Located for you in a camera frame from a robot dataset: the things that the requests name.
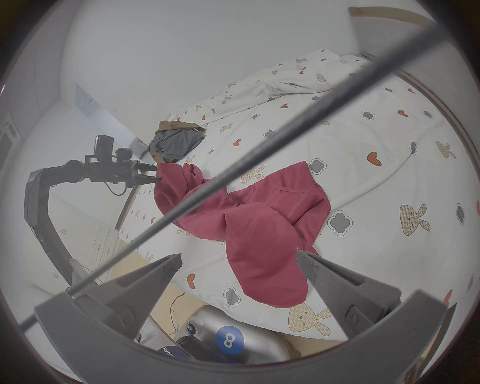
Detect white cabinet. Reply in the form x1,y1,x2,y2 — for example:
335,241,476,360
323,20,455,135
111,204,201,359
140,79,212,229
88,223,122,265

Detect brown garment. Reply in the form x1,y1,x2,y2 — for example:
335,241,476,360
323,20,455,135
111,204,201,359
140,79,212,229
150,121,206,166

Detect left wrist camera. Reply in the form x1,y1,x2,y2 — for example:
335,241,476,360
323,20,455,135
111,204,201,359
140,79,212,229
94,135,116,163

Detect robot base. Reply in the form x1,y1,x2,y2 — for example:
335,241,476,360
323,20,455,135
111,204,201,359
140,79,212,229
135,305,301,366

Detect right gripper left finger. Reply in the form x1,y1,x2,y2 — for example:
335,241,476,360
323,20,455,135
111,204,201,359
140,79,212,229
67,253,184,340

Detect red shirt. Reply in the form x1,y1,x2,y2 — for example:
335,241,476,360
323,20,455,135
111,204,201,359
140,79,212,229
154,161,331,309

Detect white printed quilt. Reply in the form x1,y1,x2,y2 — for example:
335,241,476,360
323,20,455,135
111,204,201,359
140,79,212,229
169,49,376,124

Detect black cable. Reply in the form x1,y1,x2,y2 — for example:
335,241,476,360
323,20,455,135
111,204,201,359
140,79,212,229
19,22,456,332

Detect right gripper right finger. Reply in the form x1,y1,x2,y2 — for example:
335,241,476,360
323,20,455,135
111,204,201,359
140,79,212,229
296,248,403,341

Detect bed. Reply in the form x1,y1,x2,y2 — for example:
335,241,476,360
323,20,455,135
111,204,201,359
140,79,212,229
118,7,480,342

